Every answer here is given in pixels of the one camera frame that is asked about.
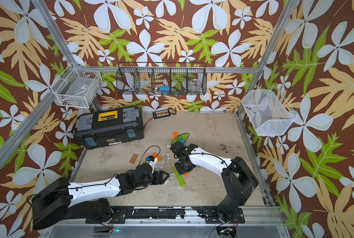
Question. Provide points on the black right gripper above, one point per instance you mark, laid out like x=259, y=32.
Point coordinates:
x=180, y=171

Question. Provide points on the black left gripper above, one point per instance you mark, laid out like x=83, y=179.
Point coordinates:
x=162, y=179

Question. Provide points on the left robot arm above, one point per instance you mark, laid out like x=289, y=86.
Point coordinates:
x=64, y=200

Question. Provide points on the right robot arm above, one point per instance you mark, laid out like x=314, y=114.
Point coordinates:
x=239, y=180

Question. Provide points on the black power strip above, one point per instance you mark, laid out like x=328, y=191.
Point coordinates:
x=161, y=114

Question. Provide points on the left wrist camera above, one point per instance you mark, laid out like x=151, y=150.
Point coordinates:
x=151, y=161

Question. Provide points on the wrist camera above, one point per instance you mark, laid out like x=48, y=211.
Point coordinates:
x=177, y=148
x=151, y=161

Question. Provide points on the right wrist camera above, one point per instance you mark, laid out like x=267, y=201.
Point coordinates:
x=177, y=148

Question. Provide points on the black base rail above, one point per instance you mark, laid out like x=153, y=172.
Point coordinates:
x=193, y=214

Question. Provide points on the black toolbox yellow handle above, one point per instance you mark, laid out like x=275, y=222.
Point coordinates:
x=107, y=128

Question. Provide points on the white wire basket right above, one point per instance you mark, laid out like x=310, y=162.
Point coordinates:
x=268, y=111

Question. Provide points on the white wire basket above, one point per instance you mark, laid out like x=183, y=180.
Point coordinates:
x=268, y=111
x=77, y=86

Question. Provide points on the black wire basket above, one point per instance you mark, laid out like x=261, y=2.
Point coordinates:
x=181, y=78

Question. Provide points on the white wire basket left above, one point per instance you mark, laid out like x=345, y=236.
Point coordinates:
x=77, y=86

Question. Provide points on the aluminium frame post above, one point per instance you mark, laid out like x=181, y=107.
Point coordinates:
x=277, y=33

